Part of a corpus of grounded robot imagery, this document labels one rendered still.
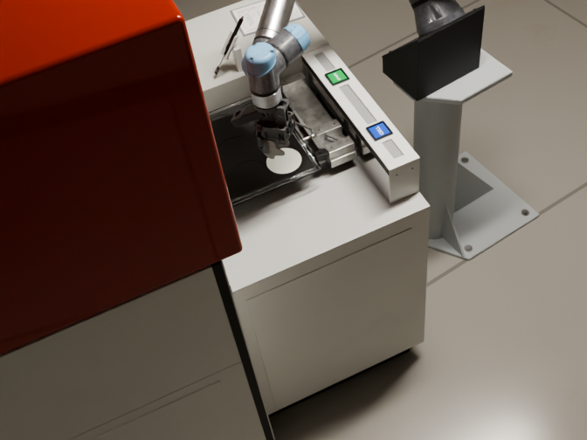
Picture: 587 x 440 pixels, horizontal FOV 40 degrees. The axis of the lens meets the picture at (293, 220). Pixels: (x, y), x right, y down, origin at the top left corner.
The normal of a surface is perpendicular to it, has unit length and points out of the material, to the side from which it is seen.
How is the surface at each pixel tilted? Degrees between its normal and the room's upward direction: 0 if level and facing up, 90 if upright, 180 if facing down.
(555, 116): 0
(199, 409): 90
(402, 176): 90
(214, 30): 0
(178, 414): 90
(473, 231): 0
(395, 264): 90
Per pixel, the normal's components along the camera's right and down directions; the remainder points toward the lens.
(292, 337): 0.41, 0.68
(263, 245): -0.11, -0.62
